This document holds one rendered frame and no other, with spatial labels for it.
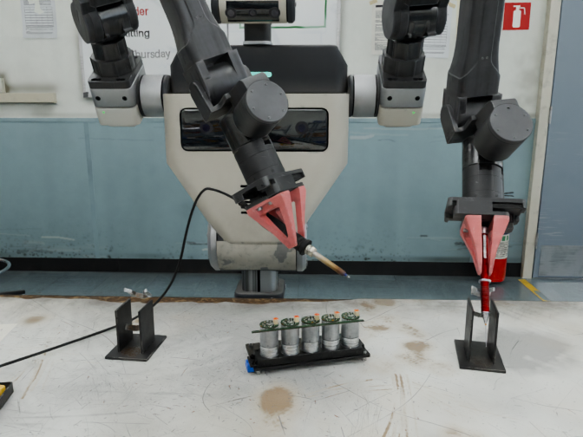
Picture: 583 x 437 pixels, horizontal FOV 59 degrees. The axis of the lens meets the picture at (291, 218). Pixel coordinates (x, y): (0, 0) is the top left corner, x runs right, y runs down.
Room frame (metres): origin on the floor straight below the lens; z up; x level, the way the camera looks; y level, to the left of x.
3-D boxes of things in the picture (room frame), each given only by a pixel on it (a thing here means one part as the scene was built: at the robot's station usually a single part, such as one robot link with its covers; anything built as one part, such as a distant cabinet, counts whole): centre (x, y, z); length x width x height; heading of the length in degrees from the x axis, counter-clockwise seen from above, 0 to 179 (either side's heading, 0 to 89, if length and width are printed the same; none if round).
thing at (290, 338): (0.63, 0.00, 0.79); 0.02 x 0.02 x 0.05
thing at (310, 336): (0.64, -0.03, 0.79); 0.02 x 0.02 x 0.05
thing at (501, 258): (3.06, -1.25, 0.29); 0.16 x 0.15 x 0.55; 88
